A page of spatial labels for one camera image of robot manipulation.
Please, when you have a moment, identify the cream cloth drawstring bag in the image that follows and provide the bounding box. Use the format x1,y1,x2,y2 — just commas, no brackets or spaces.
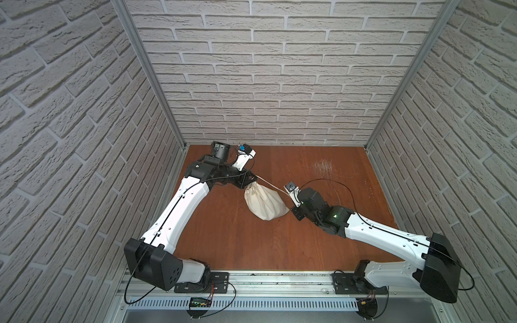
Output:
244,175,290,221

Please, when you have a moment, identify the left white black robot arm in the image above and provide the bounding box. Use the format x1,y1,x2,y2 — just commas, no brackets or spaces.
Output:
124,141,257,292

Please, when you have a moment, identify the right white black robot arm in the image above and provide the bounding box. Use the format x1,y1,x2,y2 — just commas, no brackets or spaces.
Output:
285,183,462,304

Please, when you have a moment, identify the right small controller board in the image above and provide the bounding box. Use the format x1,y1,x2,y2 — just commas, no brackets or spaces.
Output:
356,299,378,320

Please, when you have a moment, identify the small controller board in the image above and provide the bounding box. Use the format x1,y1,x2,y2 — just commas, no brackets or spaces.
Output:
188,297,212,316
356,299,378,320

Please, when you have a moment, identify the left small controller board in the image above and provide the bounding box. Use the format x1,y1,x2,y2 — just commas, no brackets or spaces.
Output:
188,297,212,316

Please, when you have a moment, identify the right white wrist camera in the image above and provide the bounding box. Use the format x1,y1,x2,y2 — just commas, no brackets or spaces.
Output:
284,182,302,207

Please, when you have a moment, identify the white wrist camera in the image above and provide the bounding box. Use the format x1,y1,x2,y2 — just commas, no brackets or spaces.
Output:
232,144,256,171
284,182,302,207

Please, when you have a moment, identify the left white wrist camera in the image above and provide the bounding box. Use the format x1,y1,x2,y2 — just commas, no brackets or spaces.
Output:
232,144,256,171

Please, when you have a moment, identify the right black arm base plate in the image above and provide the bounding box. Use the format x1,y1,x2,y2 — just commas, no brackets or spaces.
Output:
331,272,388,296

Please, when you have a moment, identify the aluminium mounting rail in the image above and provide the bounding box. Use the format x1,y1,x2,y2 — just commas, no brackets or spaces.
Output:
112,270,440,318

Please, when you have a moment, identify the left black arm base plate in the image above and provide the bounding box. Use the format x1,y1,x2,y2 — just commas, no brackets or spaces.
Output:
174,271,230,294

